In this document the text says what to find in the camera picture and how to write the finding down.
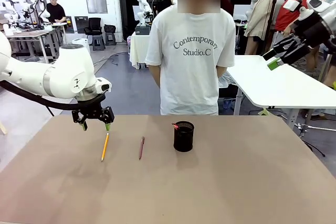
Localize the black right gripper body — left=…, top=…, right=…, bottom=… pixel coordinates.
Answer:
left=292, top=13, right=334, bottom=49

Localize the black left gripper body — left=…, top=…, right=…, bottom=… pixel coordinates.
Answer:
left=77, top=94, right=106, bottom=121

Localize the yellow pencil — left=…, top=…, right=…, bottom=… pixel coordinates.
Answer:
left=101, top=133, right=110, bottom=162

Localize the dark red pen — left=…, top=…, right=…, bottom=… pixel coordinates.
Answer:
left=138, top=136, right=145, bottom=161

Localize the person's right forearm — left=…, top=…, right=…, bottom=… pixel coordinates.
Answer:
left=150, top=64, right=162, bottom=89

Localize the black mesh pen holder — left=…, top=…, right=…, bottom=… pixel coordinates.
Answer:
left=173, top=121, right=195, bottom=153

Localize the person in red shirt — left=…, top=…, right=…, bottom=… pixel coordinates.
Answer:
left=270, top=0, right=312, bottom=59

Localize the white side table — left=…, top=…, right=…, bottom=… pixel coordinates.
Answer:
left=226, top=55, right=336, bottom=130

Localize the white board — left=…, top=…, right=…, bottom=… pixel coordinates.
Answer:
left=233, top=4, right=254, bottom=22

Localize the grey plastic stool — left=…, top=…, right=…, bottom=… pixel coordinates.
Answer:
left=91, top=35, right=106, bottom=51

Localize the white air purifier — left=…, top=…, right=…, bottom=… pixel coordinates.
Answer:
left=72, top=38, right=89, bottom=48

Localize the table with white cloth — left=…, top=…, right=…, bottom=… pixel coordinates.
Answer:
left=129, top=31, right=152, bottom=70

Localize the black office chair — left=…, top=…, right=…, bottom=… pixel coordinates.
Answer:
left=83, top=17, right=103, bottom=43

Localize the black display panel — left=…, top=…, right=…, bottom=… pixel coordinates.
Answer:
left=64, top=16, right=76, bottom=34
left=75, top=16, right=89, bottom=34

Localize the person in white t-shirt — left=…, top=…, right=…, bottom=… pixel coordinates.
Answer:
left=145, top=0, right=236, bottom=116

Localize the black equipment box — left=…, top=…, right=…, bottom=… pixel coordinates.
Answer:
left=135, top=24, right=152, bottom=36

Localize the grey workbench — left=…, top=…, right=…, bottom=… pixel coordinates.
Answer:
left=7, top=22, right=69, bottom=63

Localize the person in black t-shirt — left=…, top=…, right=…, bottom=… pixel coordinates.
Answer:
left=46, top=0, right=67, bottom=24

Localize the background person in black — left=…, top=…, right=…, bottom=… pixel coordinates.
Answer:
left=156, top=0, right=174, bottom=15

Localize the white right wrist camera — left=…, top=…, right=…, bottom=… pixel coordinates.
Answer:
left=284, top=0, right=303, bottom=13

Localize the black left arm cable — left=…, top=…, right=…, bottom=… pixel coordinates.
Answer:
left=0, top=80, right=79, bottom=111

